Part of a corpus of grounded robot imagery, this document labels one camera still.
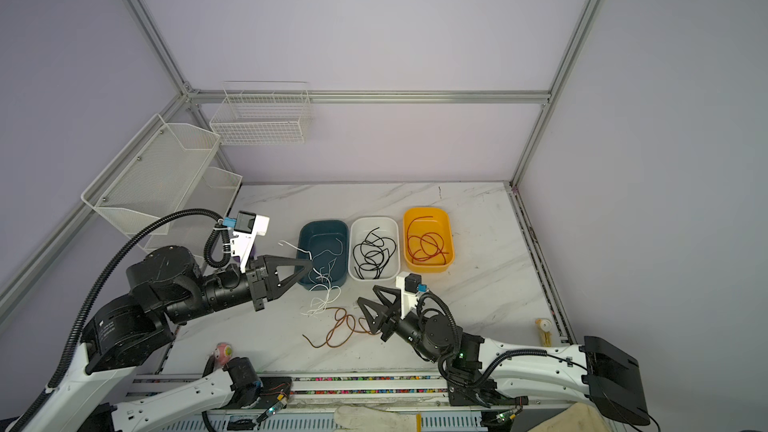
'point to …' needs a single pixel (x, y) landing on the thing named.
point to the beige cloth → (577, 417)
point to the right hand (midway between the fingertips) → (364, 297)
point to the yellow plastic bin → (440, 224)
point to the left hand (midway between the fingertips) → (311, 269)
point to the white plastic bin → (358, 230)
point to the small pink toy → (222, 353)
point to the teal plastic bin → (326, 242)
